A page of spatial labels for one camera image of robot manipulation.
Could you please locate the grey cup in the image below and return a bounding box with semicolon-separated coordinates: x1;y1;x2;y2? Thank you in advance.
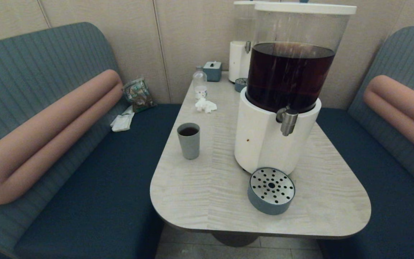
177;123;201;160

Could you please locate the pink bolster cushion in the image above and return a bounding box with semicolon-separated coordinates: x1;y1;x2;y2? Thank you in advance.
364;75;414;164
0;69;124;205

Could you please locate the clear plastic bottle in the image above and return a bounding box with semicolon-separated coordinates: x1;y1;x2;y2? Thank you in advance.
192;66;207;100

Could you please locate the shiny snack bag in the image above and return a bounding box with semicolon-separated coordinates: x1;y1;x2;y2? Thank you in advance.
121;77;157;113

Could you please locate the folded white napkin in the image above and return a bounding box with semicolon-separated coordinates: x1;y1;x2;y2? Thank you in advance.
109;105;135;132

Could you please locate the small white clear dispenser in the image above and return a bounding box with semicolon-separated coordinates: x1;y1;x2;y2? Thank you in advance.
228;1;256;83

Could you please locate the teal bench seat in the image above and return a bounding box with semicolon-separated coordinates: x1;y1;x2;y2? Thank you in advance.
317;26;414;259
0;22;182;259

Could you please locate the round blue-grey perforated drip tray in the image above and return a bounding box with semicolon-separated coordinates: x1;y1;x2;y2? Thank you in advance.
247;167;296;215

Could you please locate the crumpled white tissue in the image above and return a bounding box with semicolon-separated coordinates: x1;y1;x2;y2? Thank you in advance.
194;97;217;114

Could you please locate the large tea dispenser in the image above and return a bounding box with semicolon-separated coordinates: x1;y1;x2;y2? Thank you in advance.
234;2;357;176

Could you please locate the blue-grey tissue box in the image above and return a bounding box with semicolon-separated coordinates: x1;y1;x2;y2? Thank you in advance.
203;61;222;82

